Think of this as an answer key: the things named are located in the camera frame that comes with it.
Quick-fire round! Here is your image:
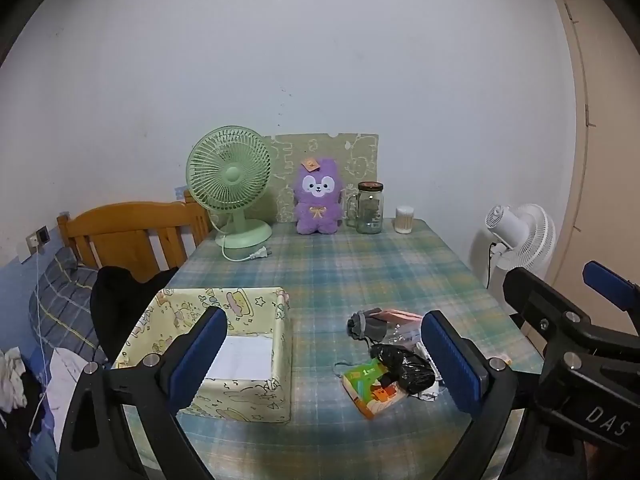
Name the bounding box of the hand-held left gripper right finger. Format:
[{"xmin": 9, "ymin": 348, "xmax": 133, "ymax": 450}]
[{"xmin": 421, "ymin": 310, "xmax": 521, "ymax": 480}]

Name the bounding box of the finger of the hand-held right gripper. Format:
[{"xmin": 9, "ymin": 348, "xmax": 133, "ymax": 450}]
[
  {"xmin": 582, "ymin": 261, "xmax": 640, "ymax": 333},
  {"xmin": 502, "ymin": 267, "xmax": 640, "ymax": 406}
]

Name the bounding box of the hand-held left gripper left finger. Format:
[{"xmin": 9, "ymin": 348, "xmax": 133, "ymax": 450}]
[{"xmin": 56, "ymin": 306, "xmax": 228, "ymax": 480}]

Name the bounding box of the black plastic bag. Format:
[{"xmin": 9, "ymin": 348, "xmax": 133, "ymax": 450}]
[{"xmin": 370, "ymin": 342, "xmax": 436, "ymax": 396}]

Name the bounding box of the yellow patterned storage box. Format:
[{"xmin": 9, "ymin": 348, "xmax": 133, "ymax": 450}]
[{"xmin": 111, "ymin": 287, "xmax": 292, "ymax": 423}]

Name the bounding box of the pink packet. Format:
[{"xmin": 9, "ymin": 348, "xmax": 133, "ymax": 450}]
[{"xmin": 375, "ymin": 310, "xmax": 425, "ymax": 326}]

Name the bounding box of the green orange toy package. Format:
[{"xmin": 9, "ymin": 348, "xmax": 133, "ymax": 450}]
[{"xmin": 341, "ymin": 362, "xmax": 408, "ymax": 421}]

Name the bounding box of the grey sock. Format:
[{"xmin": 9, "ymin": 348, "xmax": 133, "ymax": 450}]
[{"xmin": 346, "ymin": 307, "xmax": 388, "ymax": 343}]

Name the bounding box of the grey cord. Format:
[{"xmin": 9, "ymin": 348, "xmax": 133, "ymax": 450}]
[{"xmin": 334, "ymin": 345, "xmax": 381, "ymax": 378}]

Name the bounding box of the white paper sheet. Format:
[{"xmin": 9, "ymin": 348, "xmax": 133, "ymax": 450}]
[{"xmin": 202, "ymin": 335, "xmax": 273, "ymax": 381}]

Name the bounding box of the white standing fan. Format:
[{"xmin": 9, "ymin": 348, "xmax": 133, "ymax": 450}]
[{"xmin": 485, "ymin": 203, "xmax": 557, "ymax": 291}]

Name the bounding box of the black clothing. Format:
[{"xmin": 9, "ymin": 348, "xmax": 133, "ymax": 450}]
[{"xmin": 90, "ymin": 266, "xmax": 181, "ymax": 361}]

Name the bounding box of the beige door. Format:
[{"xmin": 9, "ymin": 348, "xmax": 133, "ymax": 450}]
[{"xmin": 547, "ymin": 0, "xmax": 640, "ymax": 301}]

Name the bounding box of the plaid tablecloth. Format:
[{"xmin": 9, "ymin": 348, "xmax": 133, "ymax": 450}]
[{"xmin": 115, "ymin": 217, "xmax": 546, "ymax": 480}]

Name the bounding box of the white cloth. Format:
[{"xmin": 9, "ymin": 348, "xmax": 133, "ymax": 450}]
[{"xmin": 47, "ymin": 347, "xmax": 101, "ymax": 406}]

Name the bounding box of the blue plaid pillow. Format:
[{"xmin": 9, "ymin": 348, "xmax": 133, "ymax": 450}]
[{"xmin": 27, "ymin": 247, "xmax": 108, "ymax": 366}]

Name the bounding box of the wooden bed headboard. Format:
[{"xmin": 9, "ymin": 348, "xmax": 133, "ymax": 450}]
[{"xmin": 56, "ymin": 190, "xmax": 213, "ymax": 283}]

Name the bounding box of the cotton swab container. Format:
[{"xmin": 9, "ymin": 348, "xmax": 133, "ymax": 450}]
[{"xmin": 394, "ymin": 205, "xmax": 416, "ymax": 234}]

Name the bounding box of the glass jar with lid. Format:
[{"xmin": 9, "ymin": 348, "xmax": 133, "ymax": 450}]
[{"xmin": 345, "ymin": 181, "xmax": 385, "ymax": 235}]

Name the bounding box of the green desk fan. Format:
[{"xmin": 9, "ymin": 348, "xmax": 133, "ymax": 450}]
[{"xmin": 186, "ymin": 126, "xmax": 273, "ymax": 250}]

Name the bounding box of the crumpled white garment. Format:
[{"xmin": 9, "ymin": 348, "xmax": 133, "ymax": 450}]
[{"xmin": 0, "ymin": 347, "xmax": 28, "ymax": 413}]

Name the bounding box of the purple plush toy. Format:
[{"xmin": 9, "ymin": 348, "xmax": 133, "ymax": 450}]
[{"xmin": 292, "ymin": 156, "xmax": 346, "ymax": 236}]

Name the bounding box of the dark clothing pile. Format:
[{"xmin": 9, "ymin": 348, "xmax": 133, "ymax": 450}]
[{"xmin": 0, "ymin": 370, "xmax": 51, "ymax": 461}]

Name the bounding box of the green patterned board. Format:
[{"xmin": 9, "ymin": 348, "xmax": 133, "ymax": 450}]
[{"xmin": 270, "ymin": 132, "xmax": 379, "ymax": 223}]

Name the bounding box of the black fan cable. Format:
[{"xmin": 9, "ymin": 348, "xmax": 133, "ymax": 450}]
[{"xmin": 486, "ymin": 242, "xmax": 501, "ymax": 288}]

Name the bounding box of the green fan power cable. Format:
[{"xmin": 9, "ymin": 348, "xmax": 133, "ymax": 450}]
[{"xmin": 220, "ymin": 235, "xmax": 273, "ymax": 262}]

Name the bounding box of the white charging cable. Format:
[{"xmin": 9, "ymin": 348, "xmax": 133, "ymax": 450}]
[{"xmin": 29, "ymin": 245, "xmax": 57, "ymax": 436}]

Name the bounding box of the wall socket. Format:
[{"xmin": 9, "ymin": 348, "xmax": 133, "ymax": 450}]
[{"xmin": 25, "ymin": 226, "xmax": 51, "ymax": 256}]

